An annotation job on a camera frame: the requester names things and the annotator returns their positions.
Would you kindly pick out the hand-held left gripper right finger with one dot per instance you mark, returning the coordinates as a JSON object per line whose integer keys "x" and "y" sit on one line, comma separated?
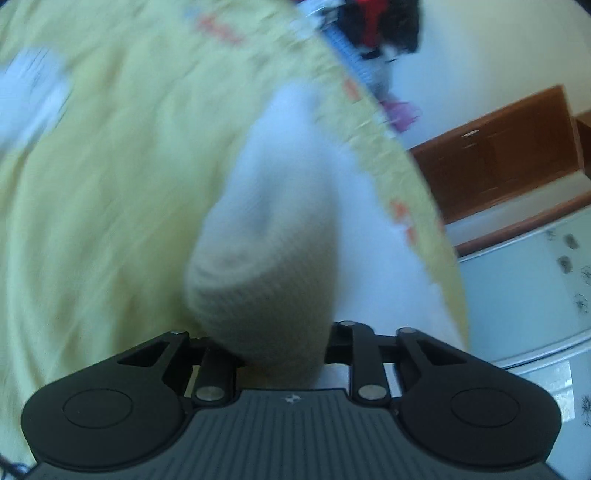
{"x": 364, "y": 360}

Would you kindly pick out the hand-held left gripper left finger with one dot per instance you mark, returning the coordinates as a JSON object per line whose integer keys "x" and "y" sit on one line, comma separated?
{"x": 217, "y": 364}

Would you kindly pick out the white knit sweater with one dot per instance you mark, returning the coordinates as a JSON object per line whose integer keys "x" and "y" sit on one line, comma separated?
{"x": 286, "y": 207}

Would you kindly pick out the yellow carrot print bedspread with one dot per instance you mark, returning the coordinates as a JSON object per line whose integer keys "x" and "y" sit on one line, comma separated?
{"x": 115, "y": 207}

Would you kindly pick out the brown wooden door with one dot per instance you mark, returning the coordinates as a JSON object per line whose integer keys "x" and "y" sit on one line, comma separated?
{"x": 498, "y": 157}

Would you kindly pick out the pink plastic bag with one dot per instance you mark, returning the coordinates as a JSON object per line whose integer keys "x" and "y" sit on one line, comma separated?
{"x": 401, "y": 115}

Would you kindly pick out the light blue knit cloth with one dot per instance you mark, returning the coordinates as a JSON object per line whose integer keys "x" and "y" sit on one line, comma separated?
{"x": 346, "y": 48}

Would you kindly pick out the white printed quilt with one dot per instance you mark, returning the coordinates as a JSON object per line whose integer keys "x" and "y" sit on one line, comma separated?
{"x": 32, "y": 97}

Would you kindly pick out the black garment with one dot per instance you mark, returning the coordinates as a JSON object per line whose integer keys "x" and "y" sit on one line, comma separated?
{"x": 406, "y": 23}

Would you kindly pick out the red jacket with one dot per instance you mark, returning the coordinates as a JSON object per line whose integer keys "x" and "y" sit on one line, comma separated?
{"x": 371, "y": 18}

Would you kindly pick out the brown door frame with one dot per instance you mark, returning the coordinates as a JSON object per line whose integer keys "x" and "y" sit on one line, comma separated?
{"x": 531, "y": 221}

